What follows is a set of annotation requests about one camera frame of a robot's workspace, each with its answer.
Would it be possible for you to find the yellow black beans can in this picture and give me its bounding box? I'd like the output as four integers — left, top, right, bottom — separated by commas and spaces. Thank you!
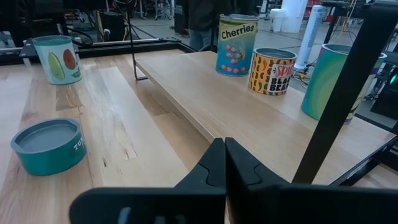
248, 47, 299, 96

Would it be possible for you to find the black box speaker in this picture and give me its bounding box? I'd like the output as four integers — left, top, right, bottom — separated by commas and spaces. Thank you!
99, 11, 127, 43

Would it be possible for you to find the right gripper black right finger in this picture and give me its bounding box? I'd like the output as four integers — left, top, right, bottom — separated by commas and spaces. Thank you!
224, 137, 398, 224

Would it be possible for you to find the blue cherries can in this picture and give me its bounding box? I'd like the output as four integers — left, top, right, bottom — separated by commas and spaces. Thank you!
215, 14, 260, 78

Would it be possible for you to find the person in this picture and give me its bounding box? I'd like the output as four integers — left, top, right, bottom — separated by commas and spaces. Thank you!
182, 0, 234, 52

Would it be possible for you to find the black aluminium table frame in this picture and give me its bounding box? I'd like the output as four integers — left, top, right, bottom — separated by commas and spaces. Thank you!
0, 37, 197, 65

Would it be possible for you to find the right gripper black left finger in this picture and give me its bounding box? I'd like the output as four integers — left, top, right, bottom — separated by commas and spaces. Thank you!
68, 138, 227, 224

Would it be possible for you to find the wooden shelf with black legs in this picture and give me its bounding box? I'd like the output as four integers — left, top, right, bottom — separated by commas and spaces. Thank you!
126, 0, 398, 187

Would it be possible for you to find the black device with green light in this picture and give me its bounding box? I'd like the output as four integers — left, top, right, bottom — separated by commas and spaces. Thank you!
369, 51, 398, 122

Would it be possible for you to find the white column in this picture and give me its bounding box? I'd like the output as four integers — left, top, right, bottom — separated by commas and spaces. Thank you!
281, 0, 309, 34

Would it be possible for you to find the white bin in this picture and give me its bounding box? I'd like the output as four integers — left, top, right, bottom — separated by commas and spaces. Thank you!
269, 8, 289, 33

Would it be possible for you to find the white tower fan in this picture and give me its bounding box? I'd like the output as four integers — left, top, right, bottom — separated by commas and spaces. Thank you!
294, 4, 327, 71

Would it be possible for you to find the black background table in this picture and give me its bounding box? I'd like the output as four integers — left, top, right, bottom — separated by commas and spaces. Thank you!
321, 0, 374, 44

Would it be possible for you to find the white vegetable label can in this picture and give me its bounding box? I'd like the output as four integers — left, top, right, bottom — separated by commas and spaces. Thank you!
32, 35, 83, 86

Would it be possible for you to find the short teal tuna can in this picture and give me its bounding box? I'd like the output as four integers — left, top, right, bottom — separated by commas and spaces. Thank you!
10, 117, 88, 177

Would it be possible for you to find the green gradient label can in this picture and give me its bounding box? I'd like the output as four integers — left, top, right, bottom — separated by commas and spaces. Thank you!
300, 43, 388, 124

